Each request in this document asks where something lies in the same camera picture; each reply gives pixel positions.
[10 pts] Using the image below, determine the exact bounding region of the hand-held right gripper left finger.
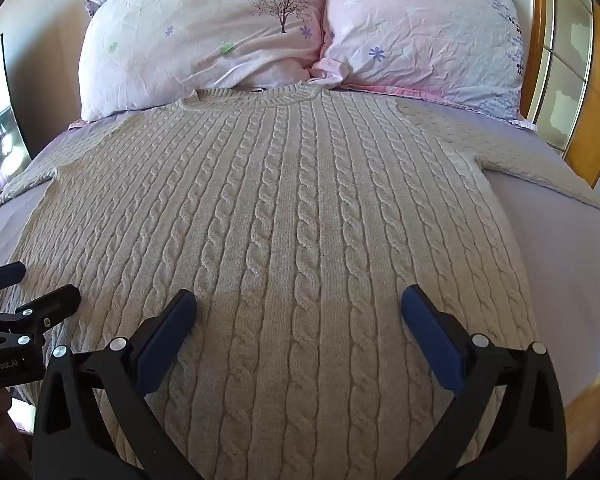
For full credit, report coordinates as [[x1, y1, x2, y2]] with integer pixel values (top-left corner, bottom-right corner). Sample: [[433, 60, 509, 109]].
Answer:
[[32, 288, 204, 480]]

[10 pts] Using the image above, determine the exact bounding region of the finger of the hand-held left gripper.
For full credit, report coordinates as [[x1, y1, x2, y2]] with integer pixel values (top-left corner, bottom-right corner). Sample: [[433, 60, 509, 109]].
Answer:
[[0, 283, 82, 337], [0, 261, 27, 297]]

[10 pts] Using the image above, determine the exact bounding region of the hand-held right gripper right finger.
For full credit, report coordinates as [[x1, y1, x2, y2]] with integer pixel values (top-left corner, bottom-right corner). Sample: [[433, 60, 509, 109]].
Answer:
[[395, 284, 568, 480]]

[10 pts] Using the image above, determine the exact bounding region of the cream cable-knit sweater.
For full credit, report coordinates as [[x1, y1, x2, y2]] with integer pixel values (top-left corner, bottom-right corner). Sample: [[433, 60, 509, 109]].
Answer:
[[0, 82, 600, 480]]

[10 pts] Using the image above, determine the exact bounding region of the pink pillow with flower print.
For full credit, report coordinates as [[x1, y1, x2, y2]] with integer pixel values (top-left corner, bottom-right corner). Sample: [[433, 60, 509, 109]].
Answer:
[[311, 0, 525, 122]]

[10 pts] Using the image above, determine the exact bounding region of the pink pillow with tree print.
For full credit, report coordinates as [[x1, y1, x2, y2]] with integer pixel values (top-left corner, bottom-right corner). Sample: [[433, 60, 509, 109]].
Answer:
[[78, 0, 328, 122]]

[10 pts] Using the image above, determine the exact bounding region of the wooden headboard with glass panels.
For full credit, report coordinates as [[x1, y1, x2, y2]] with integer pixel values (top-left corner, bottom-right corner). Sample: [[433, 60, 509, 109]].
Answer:
[[485, 0, 600, 192]]

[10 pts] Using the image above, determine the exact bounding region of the dark framed wall picture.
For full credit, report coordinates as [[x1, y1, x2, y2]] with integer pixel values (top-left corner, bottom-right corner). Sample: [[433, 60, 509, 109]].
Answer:
[[0, 34, 33, 204]]

